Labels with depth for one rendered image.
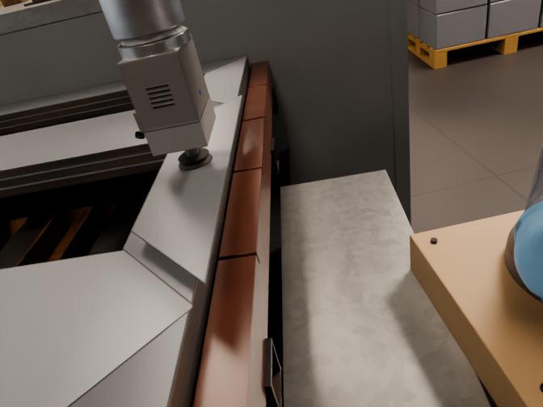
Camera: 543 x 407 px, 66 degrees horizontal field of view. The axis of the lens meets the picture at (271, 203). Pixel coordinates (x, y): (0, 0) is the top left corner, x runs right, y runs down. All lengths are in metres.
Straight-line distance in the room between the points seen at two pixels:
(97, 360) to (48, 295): 0.11
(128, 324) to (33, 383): 0.07
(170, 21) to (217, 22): 0.62
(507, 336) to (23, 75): 1.16
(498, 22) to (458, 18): 0.29
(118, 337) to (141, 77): 0.25
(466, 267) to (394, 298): 0.10
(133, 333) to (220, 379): 0.08
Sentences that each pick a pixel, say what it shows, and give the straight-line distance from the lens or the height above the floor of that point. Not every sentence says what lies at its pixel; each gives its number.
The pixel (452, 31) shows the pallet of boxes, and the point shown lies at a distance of 3.39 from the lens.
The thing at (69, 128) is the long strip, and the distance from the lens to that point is 0.89.
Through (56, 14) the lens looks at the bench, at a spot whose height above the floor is 1.03.
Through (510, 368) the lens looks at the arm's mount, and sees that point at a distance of 0.44.
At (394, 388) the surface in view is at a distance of 0.49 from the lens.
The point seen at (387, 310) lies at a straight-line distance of 0.55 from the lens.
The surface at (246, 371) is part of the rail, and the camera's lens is 0.34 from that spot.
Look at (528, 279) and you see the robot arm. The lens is 0.31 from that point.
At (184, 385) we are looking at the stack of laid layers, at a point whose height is 0.84.
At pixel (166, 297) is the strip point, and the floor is 0.86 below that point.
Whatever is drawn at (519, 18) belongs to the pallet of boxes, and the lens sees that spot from 3.59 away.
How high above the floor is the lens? 1.09
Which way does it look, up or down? 33 degrees down
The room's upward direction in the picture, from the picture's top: 14 degrees counter-clockwise
